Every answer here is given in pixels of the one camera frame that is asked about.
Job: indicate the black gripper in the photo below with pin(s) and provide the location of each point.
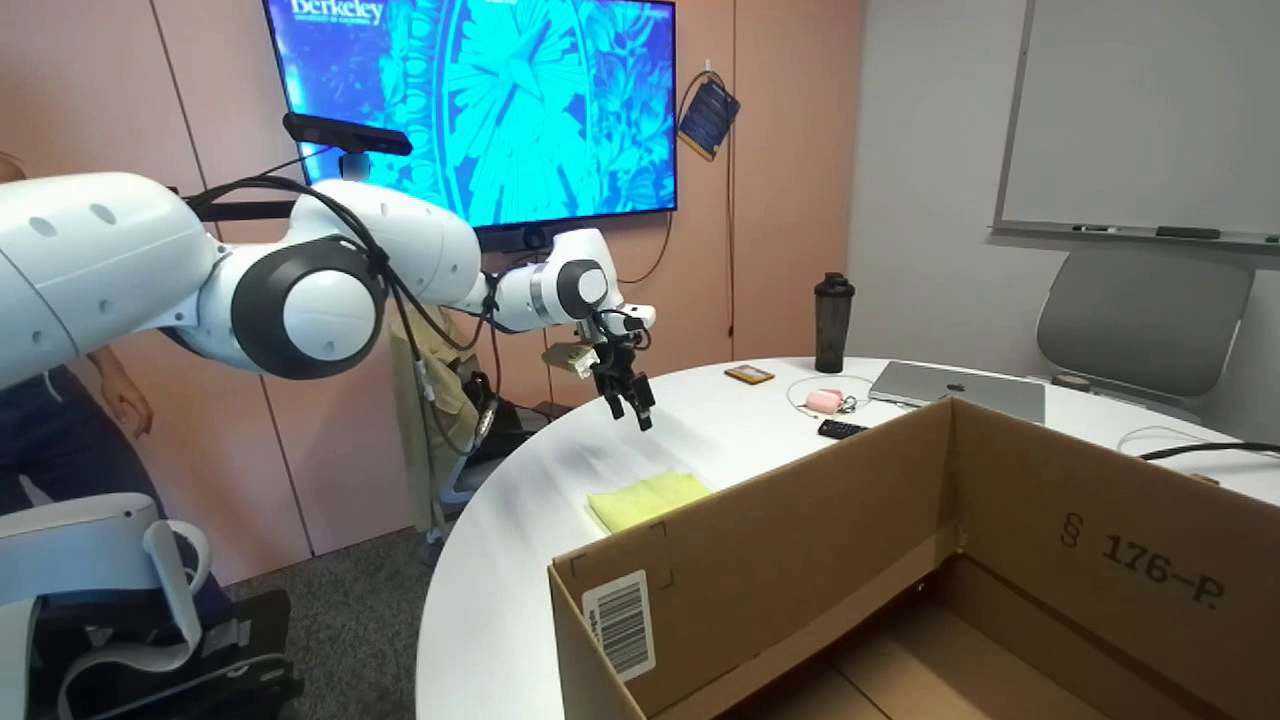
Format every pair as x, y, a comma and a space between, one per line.
617, 350

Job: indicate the yellow towel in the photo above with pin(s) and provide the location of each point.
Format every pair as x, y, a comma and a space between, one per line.
644, 500

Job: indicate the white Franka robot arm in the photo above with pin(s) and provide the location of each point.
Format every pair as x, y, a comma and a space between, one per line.
92, 262

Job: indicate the brown cardboard box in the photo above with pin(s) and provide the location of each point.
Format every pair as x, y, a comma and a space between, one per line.
824, 560

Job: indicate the small brown flat item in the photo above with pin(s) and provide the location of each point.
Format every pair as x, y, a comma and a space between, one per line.
751, 372

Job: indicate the pink computer mouse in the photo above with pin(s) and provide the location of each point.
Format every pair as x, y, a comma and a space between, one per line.
830, 399

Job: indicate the black remote control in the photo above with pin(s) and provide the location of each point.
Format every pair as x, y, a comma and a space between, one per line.
843, 429

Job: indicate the black drink bottle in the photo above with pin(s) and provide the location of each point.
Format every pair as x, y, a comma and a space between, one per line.
834, 325

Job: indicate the silver closed laptop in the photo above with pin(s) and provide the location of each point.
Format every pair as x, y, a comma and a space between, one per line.
960, 385

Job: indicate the black equipment cart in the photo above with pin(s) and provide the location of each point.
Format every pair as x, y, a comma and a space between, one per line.
243, 654

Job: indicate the grey office chair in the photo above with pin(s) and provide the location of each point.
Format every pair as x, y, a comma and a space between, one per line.
1144, 320

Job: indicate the white curved plastic housing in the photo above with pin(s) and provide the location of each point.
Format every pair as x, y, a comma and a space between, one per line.
64, 532

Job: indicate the black whiteboard eraser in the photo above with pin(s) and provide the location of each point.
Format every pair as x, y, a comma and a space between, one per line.
1187, 235

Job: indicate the dark blue wall panel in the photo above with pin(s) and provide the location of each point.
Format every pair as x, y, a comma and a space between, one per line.
708, 119

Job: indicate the wall television with blue picture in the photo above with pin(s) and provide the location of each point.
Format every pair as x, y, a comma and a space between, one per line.
532, 105

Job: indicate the black stereo camera on stand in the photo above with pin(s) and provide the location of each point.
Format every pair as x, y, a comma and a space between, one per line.
346, 133

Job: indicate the white wall whiteboard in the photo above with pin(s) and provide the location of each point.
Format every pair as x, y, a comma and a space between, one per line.
1144, 105

